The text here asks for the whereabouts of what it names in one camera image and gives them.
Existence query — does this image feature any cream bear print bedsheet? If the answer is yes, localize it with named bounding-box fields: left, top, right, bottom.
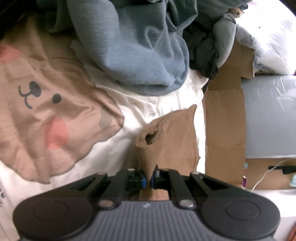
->
left=0, top=11, right=207, bottom=241

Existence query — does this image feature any blue-grey sweatshirt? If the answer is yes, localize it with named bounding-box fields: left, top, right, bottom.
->
left=37, top=0, right=250, bottom=96

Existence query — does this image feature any grey washing machine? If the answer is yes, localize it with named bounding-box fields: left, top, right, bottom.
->
left=240, top=75, right=296, bottom=159

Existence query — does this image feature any grey neck pillow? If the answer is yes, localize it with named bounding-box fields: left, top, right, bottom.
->
left=213, top=13, right=238, bottom=67

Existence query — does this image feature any black crumpled cloth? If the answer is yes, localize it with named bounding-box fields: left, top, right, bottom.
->
left=183, top=23, right=220, bottom=79

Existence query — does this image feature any white power cable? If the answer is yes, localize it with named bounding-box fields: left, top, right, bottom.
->
left=251, top=158, right=296, bottom=193

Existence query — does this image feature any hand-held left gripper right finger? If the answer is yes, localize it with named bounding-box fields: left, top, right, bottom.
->
left=150, top=169, right=228, bottom=209

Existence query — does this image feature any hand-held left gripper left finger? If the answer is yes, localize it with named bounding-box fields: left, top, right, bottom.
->
left=67, top=169, right=147, bottom=209

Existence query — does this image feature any brown printed t-shirt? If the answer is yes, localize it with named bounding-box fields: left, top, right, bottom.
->
left=134, top=104, right=201, bottom=201

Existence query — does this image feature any white pillow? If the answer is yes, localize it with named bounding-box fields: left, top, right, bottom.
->
left=233, top=0, right=296, bottom=76

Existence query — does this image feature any small plush toy with cap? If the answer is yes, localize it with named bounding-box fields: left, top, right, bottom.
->
left=228, top=7, right=243, bottom=19

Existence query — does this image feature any flattened cardboard sheet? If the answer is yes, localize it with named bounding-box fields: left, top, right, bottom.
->
left=202, top=39, right=296, bottom=190

